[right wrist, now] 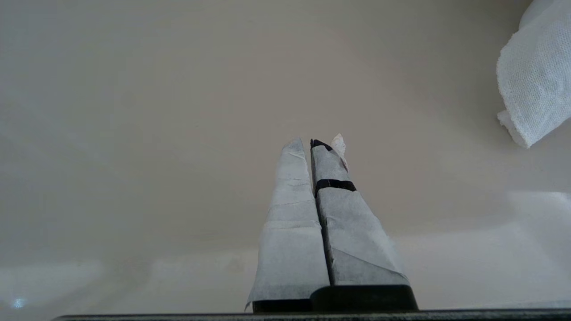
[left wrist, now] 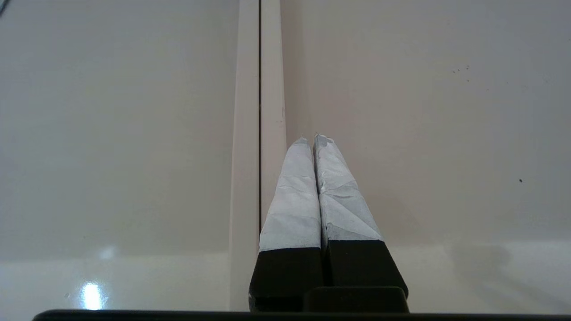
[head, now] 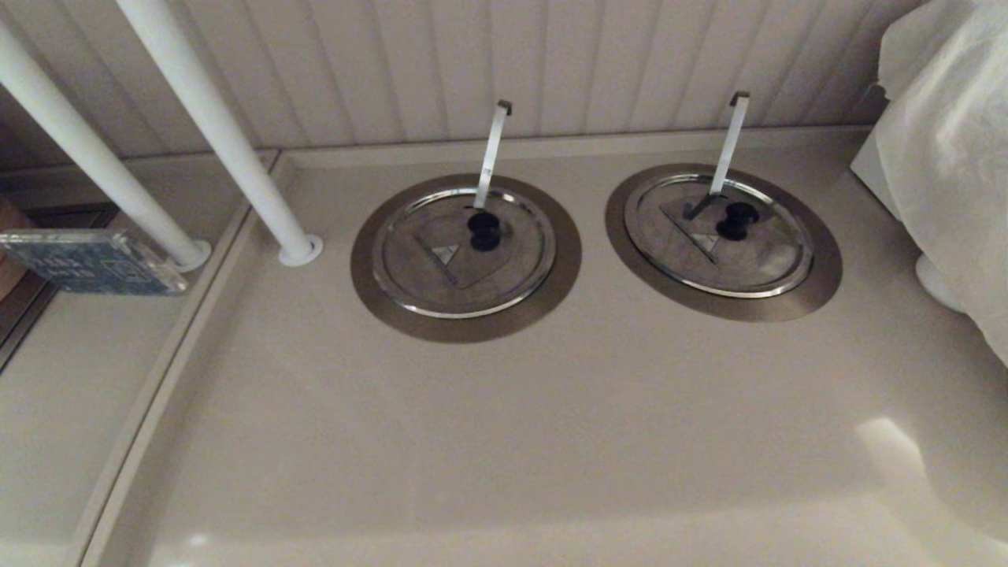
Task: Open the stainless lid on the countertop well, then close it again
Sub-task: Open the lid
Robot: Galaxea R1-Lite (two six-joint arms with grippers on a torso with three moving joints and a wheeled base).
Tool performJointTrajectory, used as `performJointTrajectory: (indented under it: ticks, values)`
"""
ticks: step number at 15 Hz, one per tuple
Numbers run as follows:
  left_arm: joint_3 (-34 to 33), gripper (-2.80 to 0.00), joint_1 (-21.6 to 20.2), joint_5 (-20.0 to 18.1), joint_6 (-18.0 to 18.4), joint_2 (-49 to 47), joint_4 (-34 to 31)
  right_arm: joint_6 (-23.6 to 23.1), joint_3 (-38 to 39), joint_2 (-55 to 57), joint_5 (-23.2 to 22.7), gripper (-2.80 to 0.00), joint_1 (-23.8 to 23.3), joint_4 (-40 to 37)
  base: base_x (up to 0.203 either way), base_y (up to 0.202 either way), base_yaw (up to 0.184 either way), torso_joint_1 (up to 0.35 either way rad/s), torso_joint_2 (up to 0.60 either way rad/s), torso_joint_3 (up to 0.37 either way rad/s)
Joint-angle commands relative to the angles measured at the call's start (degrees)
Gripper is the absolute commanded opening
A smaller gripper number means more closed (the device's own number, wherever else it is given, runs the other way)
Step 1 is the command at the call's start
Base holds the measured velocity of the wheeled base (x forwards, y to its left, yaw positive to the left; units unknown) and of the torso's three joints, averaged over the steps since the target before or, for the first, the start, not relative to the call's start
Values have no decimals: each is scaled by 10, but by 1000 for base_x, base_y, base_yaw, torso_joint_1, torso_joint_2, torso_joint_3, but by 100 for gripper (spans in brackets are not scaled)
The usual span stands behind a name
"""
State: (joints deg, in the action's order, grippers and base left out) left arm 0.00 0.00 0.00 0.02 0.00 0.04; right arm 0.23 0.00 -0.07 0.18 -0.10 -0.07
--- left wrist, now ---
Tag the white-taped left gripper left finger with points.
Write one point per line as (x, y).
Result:
(292, 209)

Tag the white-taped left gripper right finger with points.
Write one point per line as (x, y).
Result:
(343, 209)

